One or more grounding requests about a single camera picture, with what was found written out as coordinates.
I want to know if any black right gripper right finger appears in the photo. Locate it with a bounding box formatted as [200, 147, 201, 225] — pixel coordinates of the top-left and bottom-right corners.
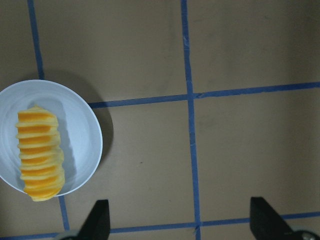
[249, 197, 294, 240]

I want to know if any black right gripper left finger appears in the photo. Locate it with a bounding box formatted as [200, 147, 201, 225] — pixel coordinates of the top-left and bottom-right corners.
[75, 199, 111, 240]

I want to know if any blue plate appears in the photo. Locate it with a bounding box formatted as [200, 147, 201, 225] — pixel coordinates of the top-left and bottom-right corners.
[0, 79, 103, 196]

